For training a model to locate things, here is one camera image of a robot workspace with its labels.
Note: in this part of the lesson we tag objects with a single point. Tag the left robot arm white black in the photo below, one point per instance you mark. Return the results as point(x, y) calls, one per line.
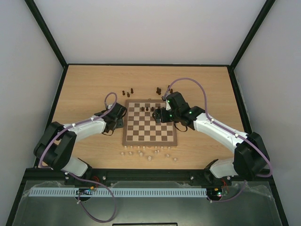
point(56, 144)

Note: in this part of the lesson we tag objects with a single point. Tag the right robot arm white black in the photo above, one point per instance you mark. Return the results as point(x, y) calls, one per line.
point(250, 154)

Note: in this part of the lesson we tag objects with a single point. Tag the white slotted cable duct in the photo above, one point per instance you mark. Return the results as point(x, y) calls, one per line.
point(121, 192)

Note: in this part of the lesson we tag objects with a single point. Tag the controller board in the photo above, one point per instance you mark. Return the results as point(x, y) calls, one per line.
point(86, 191)
point(217, 191)

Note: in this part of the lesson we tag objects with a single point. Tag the wooden chess board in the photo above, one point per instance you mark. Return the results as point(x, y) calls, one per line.
point(140, 128)

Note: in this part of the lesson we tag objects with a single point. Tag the black frame rail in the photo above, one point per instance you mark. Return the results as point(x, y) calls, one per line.
point(193, 177)

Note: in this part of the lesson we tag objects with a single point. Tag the left controller board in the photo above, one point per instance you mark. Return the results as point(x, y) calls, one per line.
point(86, 191)

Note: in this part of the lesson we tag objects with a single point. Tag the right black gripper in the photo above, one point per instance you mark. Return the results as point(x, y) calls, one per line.
point(159, 115)

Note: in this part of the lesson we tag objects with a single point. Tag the right controller board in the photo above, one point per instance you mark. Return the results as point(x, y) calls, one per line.
point(217, 191)

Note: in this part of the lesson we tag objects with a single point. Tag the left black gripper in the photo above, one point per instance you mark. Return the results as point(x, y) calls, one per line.
point(120, 123)

